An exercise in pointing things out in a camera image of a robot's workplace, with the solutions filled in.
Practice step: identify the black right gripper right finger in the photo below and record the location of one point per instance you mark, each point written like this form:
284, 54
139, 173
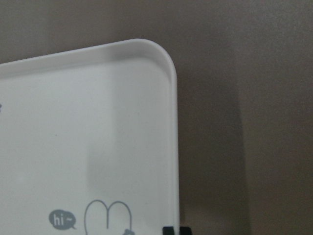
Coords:
185, 230

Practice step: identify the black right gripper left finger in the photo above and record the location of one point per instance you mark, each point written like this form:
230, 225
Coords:
168, 230

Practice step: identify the cream rabbit print tray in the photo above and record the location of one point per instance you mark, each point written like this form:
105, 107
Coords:
89, 142

